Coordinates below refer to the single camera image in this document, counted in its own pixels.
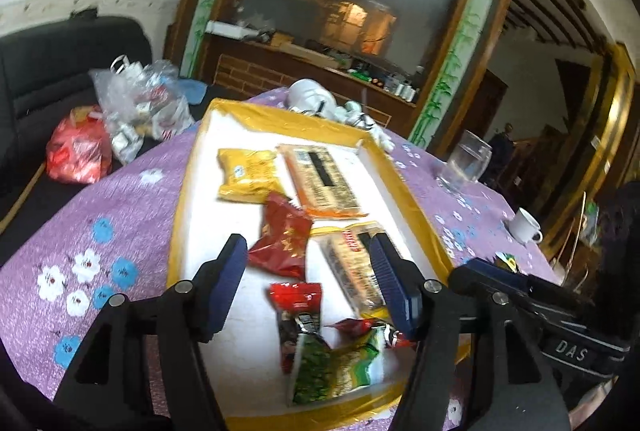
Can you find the dark red snack packet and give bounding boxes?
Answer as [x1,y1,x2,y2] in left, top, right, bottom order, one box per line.
[247,191,313,282]

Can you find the red plastic bag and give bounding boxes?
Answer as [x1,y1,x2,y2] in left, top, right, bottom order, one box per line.
[45,106,113,184]

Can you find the yellow-edged cracker packet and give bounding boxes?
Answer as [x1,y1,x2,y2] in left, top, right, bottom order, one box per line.
[310,221,396,319]

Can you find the white work gloves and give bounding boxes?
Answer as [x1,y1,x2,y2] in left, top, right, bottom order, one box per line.
[332,100,396,152]

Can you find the green pea snack packet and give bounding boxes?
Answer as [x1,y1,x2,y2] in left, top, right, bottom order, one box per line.
[286,323,386,407]

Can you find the yellow snack packet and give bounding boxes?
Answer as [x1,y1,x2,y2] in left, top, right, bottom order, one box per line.
[216,148,278,204]

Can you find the gold framed furniture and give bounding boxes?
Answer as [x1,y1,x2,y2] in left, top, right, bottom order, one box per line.
[540,41,638,262]

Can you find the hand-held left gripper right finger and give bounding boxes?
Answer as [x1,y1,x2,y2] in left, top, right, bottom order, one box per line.
[367,232,571,431]

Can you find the red and black candy packet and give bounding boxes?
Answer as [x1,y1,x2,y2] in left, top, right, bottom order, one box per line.
[269,282,333,374]

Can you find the small green snack packet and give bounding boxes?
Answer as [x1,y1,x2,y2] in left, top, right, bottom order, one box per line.
[492,252,519,273]

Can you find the white flat box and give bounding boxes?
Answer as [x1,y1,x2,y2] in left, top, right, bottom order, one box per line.
[205,20,251,37]

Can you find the black sofa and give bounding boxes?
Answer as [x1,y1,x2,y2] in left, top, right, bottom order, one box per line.
[0,15,211,232]

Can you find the white ceramic cup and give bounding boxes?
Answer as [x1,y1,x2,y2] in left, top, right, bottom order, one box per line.
[506,208,543,245]

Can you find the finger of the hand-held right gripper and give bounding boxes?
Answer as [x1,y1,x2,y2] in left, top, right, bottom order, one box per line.
[447,257,548,307]

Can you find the yellow cardboard box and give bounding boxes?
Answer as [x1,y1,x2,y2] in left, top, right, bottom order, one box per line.
[167,98,471,427]

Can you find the small red snack packet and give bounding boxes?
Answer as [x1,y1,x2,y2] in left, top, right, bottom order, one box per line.
[325,317,416,349]

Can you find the orange-edged cracker packet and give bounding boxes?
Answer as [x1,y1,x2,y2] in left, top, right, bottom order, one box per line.
[277,144,368,219]

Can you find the clear glass mug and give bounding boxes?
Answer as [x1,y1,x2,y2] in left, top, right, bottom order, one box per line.
[436,130,493,194]

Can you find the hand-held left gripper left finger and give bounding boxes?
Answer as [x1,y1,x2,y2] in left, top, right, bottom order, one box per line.
[52,233,249,419]

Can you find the clear plastic bag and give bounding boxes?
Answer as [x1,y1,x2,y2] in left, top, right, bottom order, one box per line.
[90,56,196,164]

